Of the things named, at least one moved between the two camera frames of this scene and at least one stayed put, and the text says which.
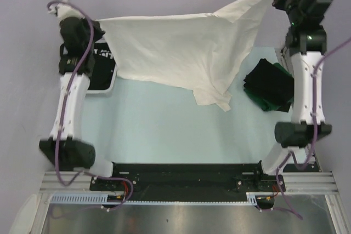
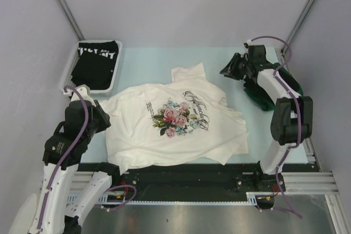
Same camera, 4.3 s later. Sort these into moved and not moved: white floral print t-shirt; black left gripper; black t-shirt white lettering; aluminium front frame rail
Moved: black left gripper; white floral print t-shirt
Not moved: black t-shirt white lettering; aluminium front frame rail
